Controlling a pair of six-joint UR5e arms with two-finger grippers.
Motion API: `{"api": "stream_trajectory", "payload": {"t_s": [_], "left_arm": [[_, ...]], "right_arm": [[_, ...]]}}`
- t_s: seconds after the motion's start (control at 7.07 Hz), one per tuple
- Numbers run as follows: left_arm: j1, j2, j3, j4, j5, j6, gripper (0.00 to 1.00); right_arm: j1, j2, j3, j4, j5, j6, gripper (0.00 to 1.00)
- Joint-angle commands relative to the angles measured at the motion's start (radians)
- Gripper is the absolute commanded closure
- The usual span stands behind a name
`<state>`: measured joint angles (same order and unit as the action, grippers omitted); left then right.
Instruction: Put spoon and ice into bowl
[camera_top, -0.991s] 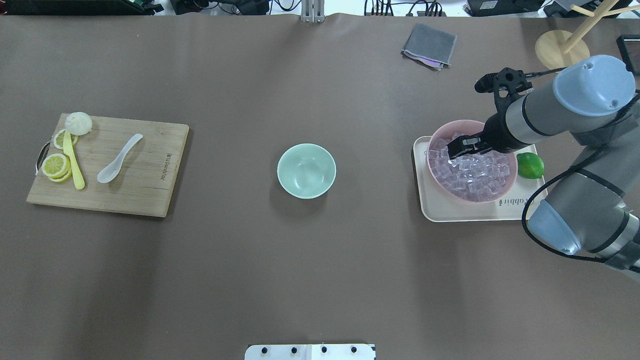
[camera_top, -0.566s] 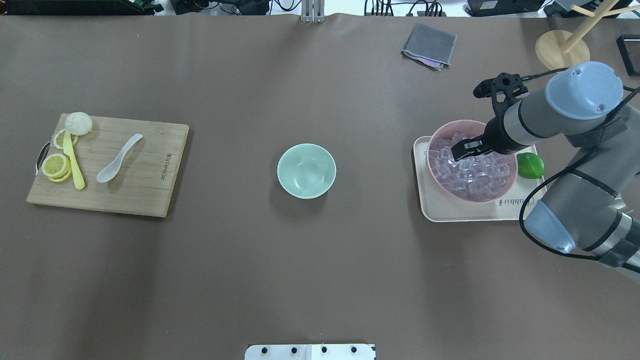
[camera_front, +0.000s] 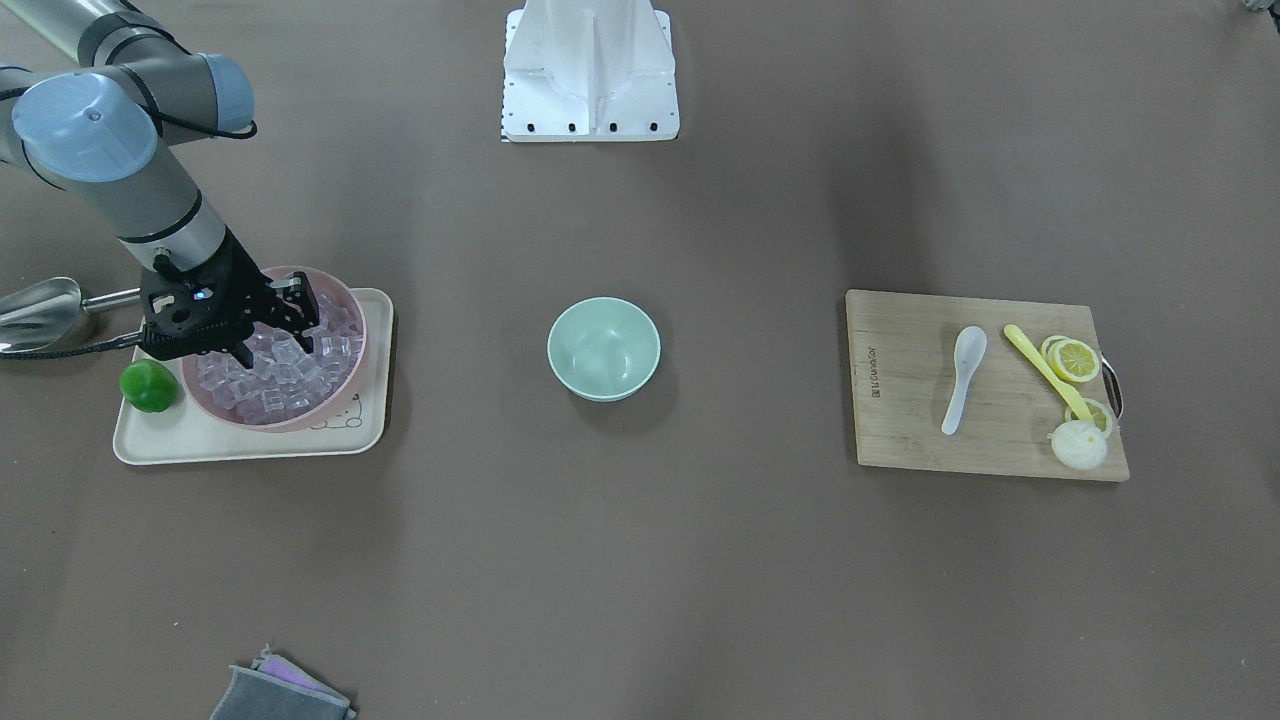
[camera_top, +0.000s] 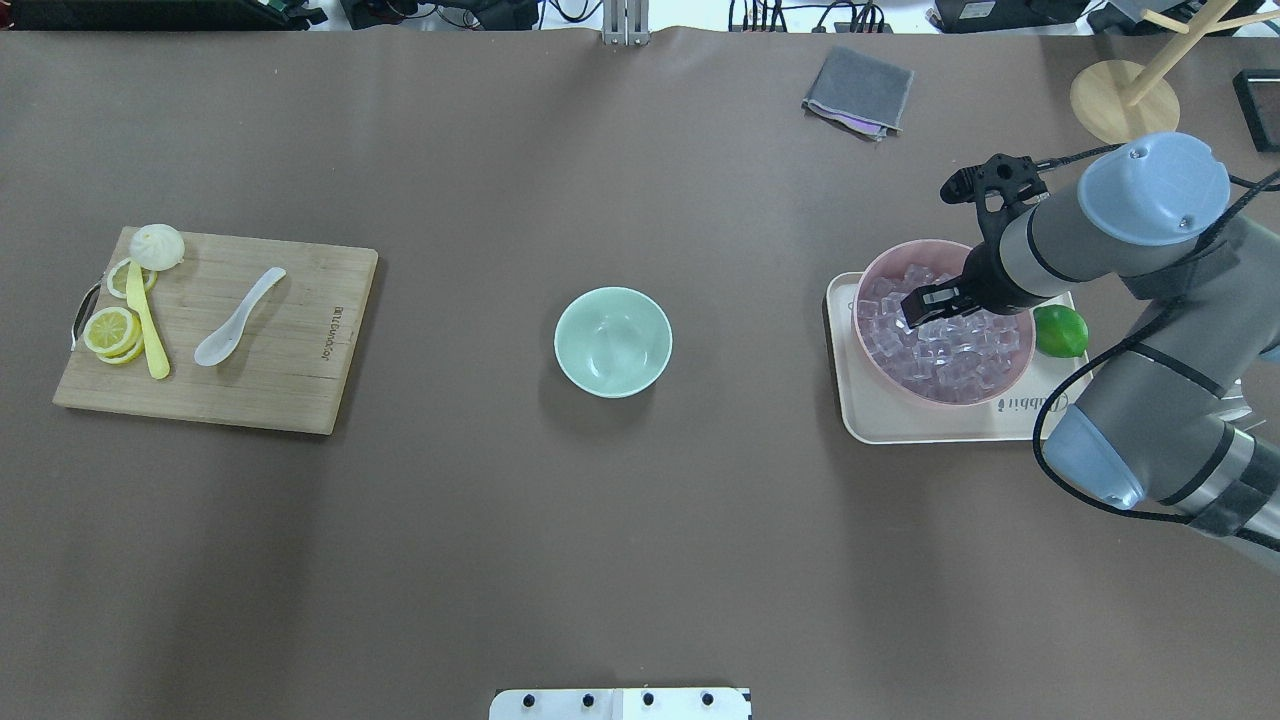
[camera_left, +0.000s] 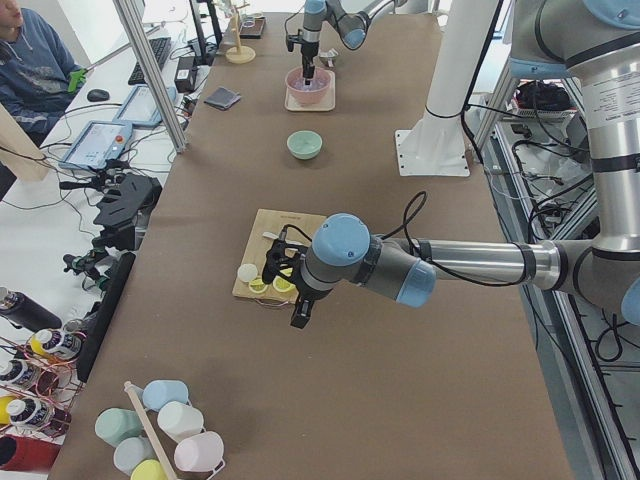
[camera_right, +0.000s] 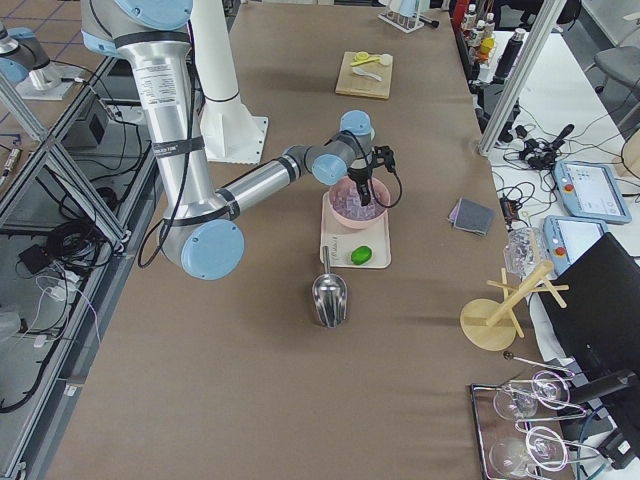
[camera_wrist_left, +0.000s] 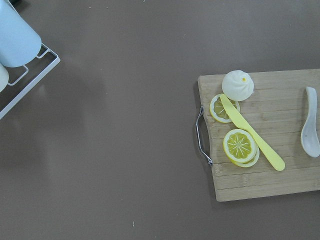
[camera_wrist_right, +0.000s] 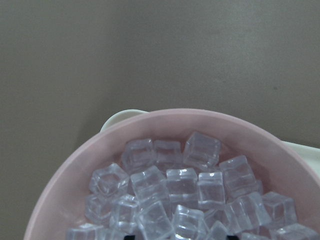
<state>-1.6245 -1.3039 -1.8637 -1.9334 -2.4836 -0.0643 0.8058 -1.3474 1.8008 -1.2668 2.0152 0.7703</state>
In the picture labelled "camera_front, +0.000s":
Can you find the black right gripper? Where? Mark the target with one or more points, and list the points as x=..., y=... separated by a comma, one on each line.
x=243, y=281

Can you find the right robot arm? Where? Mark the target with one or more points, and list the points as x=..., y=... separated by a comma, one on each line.
x=104, y=132

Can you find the pile of clear ice cubes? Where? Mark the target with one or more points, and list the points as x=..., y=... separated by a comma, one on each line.
x=284, y=381

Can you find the pink bowl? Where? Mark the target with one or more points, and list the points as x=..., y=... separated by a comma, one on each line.
x=322, y=283

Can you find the steel ice scoop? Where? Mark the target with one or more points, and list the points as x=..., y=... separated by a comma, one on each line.
x=54, y=315

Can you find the mint green bowl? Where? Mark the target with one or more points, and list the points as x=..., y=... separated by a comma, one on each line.
x=604, y=349

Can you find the white ceramic spoon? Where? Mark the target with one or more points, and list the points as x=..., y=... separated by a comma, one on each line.
x=969, y=351

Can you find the green lime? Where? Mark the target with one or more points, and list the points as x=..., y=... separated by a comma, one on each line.
x=148, y=386

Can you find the cream plastic tray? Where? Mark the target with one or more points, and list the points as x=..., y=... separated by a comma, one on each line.
x=186, y=433

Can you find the grey folded cloth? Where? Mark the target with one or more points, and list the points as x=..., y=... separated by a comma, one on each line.
x=275, y=687

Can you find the bamboo cutting board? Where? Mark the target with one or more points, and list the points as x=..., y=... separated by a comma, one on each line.
x=901, y=348

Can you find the yellow plastic knife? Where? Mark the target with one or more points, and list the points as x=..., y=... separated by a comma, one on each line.
x=1069, y=394

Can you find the lemon slice stack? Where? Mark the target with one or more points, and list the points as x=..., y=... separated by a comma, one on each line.
x=1071, y=360

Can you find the white steamed bun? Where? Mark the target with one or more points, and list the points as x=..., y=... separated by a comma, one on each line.
x=1079, y=444

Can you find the lemon slice near bun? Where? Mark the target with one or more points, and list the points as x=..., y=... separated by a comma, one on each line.
x=1100, y=415

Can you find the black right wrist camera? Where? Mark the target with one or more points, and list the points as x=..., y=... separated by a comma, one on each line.
x=187, y=317

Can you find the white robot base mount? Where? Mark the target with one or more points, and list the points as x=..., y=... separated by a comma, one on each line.
x=589, y=71

